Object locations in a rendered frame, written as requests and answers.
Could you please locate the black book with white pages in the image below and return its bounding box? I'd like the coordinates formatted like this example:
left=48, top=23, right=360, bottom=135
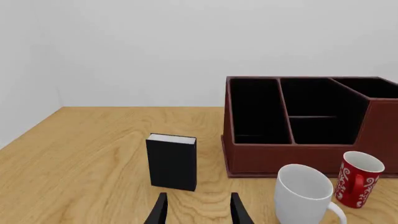
left=145, top=133, right=198, bottom=192

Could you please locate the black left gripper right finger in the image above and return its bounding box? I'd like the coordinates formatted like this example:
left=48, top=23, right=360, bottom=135
left=230, top=192, right=256, bottom=224

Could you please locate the red mug with white pattern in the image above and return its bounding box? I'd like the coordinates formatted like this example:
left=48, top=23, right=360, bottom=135
left=333, top=151, right=386, bottom=209

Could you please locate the red-brown desk caddy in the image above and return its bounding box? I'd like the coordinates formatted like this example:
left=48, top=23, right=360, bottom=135
left=221, top=75, right=398, bottom=179

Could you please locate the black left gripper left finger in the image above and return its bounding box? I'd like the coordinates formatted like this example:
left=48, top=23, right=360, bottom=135
left=144, top=192, right=169, bottom=224

